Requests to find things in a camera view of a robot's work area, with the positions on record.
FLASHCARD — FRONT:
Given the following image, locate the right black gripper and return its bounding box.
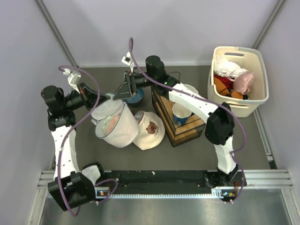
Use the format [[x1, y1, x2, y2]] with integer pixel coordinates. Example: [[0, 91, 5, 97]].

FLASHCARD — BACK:
[[113, 72, 156, 102]]

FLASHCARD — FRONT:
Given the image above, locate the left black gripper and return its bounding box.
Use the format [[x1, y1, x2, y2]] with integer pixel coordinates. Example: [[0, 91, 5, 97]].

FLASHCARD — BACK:
[[62, 82, 110, 111]]

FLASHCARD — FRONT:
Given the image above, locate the white mesh laundry bag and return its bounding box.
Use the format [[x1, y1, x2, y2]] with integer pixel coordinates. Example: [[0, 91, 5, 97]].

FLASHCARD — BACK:
[[91, 93, 139, 148]]

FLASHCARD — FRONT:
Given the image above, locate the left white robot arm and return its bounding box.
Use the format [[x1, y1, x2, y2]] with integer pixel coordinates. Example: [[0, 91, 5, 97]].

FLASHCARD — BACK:
[[41, 67, 111, 216]]

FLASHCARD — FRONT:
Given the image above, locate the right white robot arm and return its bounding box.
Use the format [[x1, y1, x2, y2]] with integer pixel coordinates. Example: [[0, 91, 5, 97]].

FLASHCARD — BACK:
[[114, 52, 238, 188]]

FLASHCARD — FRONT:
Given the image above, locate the beige bear insulated lunch bag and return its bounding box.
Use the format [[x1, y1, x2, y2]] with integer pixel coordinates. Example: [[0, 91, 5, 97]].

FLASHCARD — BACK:
[[133, 111, 165, 150]]

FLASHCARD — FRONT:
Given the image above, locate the white bra in basket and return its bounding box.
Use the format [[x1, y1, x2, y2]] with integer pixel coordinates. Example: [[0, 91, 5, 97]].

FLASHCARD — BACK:
[[213, 55, 248, 82]]

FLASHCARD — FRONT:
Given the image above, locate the cream plastic laundry basket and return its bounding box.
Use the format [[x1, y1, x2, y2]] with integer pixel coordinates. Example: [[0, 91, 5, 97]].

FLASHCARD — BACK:
[[208, 46, 269, 118]]

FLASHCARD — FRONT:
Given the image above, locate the blue ceramic bowl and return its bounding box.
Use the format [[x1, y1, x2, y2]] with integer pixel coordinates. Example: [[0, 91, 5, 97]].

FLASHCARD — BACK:
[[125, 88, 144, 105]]

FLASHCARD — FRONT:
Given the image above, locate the blue white mug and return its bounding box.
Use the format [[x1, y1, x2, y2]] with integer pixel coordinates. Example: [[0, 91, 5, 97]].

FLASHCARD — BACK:
[[172, 103, 194, 127]]

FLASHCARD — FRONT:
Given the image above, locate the white ceramic bowl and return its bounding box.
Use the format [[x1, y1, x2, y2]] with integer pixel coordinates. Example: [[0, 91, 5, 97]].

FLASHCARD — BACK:
[[184, 84, 199, 98]]

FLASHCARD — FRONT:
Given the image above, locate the red orange garment in basket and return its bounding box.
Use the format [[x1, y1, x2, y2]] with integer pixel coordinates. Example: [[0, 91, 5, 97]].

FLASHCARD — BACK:
[[214, 75, 243, 99]]

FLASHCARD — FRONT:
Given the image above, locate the pink garment in basket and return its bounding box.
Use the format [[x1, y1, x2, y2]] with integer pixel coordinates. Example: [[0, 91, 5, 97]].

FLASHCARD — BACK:
[[233, 72, 254, 94]]

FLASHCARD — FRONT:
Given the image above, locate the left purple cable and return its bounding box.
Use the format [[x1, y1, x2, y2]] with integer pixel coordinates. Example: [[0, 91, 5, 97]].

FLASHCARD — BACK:
[[58, 65, 119, 217]]

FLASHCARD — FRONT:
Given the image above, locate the purple cable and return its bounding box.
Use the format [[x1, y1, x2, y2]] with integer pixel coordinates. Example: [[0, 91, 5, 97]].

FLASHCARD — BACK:
[[128, 37, 247, 204], [58, 65, 119, 217]]

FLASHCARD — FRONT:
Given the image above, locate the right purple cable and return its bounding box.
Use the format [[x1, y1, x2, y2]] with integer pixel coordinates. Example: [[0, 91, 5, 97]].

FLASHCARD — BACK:
[[128, 37, 247, 204]]

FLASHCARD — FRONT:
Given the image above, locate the black wire wooden shelf rack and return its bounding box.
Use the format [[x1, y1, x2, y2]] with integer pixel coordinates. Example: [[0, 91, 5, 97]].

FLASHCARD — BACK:
[[151, 87, 204, 147]]

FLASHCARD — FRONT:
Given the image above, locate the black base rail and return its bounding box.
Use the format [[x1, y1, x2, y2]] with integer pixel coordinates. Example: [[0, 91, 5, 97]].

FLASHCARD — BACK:
[[98, 170, 237, 195]]

